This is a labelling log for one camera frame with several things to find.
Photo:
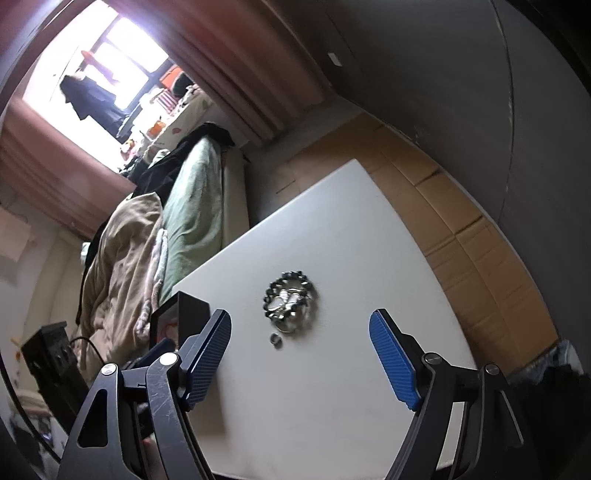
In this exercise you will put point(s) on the paper sheet on wall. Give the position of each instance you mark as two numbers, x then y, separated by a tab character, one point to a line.
14	240

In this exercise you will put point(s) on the bed with green sheet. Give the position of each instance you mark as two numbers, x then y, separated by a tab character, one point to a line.
194	207

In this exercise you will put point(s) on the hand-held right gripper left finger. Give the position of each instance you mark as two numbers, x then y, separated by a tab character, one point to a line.
207	360

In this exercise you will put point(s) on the white wall outlet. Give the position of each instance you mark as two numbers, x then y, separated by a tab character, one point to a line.
333	59

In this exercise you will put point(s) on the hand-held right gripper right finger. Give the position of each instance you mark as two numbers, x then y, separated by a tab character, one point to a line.
392	364

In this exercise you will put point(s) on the floral window seat cushion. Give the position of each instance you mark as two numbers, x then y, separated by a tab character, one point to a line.
184	115

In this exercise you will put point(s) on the orange box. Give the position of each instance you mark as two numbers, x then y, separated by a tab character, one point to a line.
173	76

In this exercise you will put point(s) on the pink fluffy blanket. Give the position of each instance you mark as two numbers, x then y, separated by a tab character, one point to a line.
159	258

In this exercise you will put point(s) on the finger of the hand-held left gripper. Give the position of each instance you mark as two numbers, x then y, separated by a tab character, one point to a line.
157	350

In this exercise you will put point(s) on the dark clothes heap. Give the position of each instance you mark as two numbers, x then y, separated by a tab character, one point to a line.
184	147

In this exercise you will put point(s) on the flattened cardboard sheets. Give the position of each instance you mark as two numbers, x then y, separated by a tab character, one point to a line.
485	258

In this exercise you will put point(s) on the dark hanging clothes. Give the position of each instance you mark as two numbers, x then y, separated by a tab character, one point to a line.
87	99

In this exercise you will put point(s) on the dark cloth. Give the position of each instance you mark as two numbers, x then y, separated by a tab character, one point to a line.
554	406

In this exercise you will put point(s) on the person's left hand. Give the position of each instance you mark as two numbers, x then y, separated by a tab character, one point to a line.
148	443

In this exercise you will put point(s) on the pink curtain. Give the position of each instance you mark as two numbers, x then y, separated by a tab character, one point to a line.
60	161
240	60

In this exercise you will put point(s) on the beige blanket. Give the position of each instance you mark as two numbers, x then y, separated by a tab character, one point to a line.
120	258

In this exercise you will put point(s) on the black jewelry box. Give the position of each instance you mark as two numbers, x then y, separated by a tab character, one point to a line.
189	314

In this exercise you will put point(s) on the small silver bead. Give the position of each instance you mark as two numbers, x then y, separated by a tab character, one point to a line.
277	340

